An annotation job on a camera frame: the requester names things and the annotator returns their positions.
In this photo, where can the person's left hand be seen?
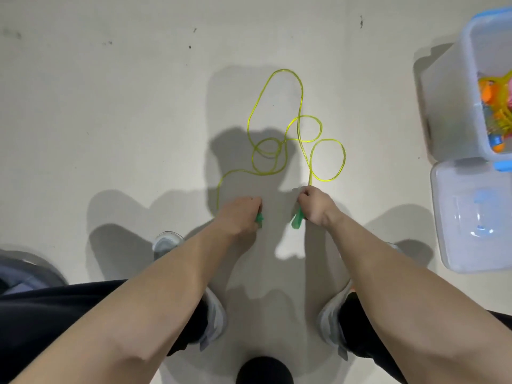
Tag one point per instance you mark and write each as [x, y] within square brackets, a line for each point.
[240, 216]

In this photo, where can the person's right hand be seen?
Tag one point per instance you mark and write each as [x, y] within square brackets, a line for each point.
[318, 208]

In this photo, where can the clear storage box blue latches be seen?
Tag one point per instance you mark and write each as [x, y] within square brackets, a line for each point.
[448, 92]

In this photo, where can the person's right forearm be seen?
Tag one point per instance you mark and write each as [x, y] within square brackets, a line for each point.
[424, 308]

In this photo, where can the person's left forearm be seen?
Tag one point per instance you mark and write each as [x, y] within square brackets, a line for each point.
[144, 316]

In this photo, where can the clear plastic box lid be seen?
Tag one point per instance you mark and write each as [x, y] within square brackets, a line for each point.
[472, 220]

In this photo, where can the grey left shoe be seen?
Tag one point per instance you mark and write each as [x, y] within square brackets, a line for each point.
[212, 320]

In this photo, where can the grey shoe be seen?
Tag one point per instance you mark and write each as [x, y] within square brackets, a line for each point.
[212, 320]
[329, 320]

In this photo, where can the grey right shoe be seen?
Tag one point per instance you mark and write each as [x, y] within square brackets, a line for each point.
[329, 320]

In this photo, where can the black shorts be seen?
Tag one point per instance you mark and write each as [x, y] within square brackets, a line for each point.
[48, 324]

